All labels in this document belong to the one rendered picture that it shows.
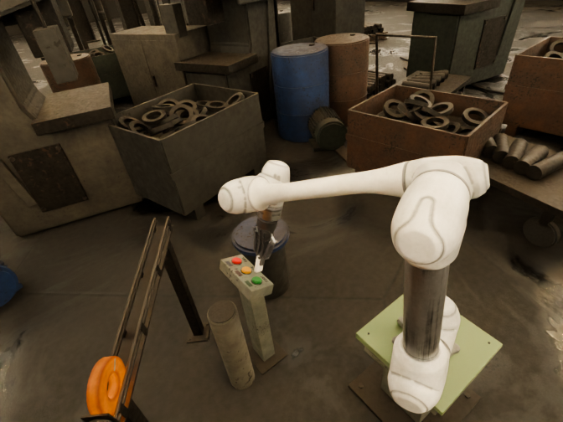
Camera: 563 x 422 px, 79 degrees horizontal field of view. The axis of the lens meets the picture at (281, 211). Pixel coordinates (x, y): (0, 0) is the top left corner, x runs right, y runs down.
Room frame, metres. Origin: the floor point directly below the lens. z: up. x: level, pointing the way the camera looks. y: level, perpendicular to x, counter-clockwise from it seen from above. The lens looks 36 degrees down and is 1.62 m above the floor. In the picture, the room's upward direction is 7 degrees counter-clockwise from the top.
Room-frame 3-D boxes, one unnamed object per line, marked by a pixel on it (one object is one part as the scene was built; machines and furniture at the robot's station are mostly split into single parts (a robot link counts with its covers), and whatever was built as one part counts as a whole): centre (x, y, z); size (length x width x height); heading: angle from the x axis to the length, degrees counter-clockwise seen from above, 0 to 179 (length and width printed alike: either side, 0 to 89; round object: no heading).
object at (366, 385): (0.72, -0.49, 0.16); 0.40 x 0.40 x 0.31; 33
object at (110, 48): (5.86, 2.50, 0.39); 1.03 x 0.83 x 0.78; 114
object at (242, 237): (1.46, 0.13, 0.22); 0.32 x 0.32 x 0.43
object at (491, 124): (2.49, -1.18, 0.33); 0.93 x 0.73 x 0.66; 41
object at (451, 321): (0.70, -0.48, 0.54); 0.18 x 0.16 x 0.22; 144
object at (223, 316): (0.88, 0.28, 0.26); 0.12 x 0.12 x 0.52
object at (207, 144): (2.78, 0.71, 0.39); 1.03 x 0.83 x 0.77; 139
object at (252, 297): (1.00, 0.17, 0.31); 0.24 x 0.16 x 0.62; 34
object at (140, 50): (4.45, 1.18, 0.55); 1.10 x 0.53 x 1.10; 54
